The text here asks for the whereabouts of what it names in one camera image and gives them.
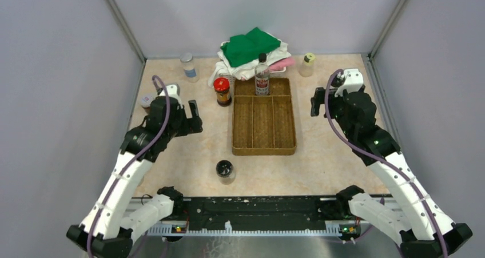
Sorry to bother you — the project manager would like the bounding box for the silver lid spice jar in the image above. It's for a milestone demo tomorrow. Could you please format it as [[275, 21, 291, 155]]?
[[179, 53, 198, 82]]

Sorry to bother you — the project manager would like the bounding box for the red lid chili sauce jar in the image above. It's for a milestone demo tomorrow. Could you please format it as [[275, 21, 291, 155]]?
[[213, 78, 232, 106]]

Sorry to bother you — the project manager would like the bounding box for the dark bottle red white label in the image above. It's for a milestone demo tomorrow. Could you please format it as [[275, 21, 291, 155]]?
[[255, 53, 271, 96]]

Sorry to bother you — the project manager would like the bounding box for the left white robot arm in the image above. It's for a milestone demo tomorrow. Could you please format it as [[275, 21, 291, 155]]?
[[66, 96, 202, 257]]

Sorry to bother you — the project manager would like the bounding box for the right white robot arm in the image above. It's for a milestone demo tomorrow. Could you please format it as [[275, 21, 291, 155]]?
[[311, 87, 473, 257]]

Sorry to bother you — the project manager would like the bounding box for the yellow cap clear bottle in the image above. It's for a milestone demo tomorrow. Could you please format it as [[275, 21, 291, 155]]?
[[299, 53, 316, 77]]

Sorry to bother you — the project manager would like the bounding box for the white lid brown sauce jar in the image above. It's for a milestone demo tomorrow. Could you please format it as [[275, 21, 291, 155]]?
[[138, 94, 155, 114]]

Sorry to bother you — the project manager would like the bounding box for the pink cloth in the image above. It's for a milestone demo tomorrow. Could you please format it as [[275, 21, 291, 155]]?
[[269, 57, 295, 72]]

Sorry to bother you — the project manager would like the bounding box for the woven bamboo divided tray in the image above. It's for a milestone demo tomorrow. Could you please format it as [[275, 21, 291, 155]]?
[[232, 78, 297, 156]]

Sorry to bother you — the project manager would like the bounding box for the black lid pepper shaker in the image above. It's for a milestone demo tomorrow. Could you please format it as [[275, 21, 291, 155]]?
[[216, 160, 236, 185]]

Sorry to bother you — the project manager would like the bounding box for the green folded cloth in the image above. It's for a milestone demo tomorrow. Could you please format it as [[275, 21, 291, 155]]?
[[220, 27, 281, 68]]

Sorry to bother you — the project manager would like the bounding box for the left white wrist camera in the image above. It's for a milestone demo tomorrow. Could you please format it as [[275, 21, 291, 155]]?
[[157, 83, 183, 105]]

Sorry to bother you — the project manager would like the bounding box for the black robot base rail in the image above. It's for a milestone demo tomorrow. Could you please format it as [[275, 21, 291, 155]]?
[[148, 195, 383, 235]]

